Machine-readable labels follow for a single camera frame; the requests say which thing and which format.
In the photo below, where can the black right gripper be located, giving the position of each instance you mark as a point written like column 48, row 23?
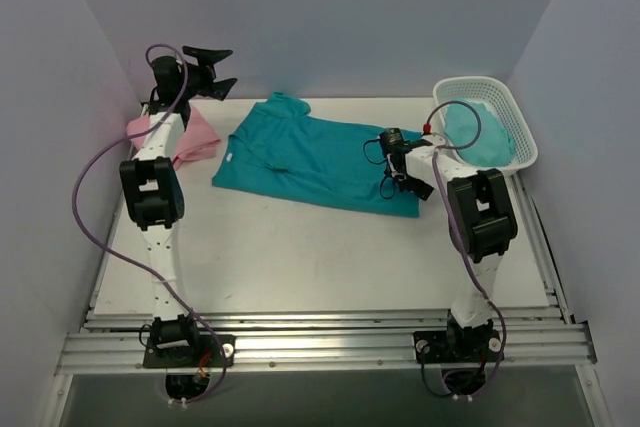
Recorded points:
column 393, row 159

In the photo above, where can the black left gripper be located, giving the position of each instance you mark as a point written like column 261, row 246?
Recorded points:
column 201, row 73

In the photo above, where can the teal t shirt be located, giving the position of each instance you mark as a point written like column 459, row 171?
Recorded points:
column 280, row 150

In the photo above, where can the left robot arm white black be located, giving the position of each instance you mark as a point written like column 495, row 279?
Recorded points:
column 153, row 195

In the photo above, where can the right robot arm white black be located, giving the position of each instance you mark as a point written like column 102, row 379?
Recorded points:
column 481, row 223

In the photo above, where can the folded pink t shirt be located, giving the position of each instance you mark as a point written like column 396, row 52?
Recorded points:
column 199, row 141

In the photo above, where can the light green t shirt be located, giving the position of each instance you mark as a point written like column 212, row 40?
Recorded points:
column 494, row 147

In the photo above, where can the white plastic basket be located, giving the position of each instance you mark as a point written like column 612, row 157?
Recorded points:
column 498, row 100

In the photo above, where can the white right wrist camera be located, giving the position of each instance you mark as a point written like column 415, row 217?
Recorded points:
column 431, row 136

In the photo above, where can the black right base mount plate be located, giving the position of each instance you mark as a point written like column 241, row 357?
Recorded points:
column 444, row 347

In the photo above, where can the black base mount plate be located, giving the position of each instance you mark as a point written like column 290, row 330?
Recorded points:
column 444, row 347
column 204, row 353

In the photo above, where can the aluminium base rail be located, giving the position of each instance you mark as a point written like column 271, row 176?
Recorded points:
column 340, row 341

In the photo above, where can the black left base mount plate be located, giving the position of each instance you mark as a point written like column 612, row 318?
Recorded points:
column 204, row 353

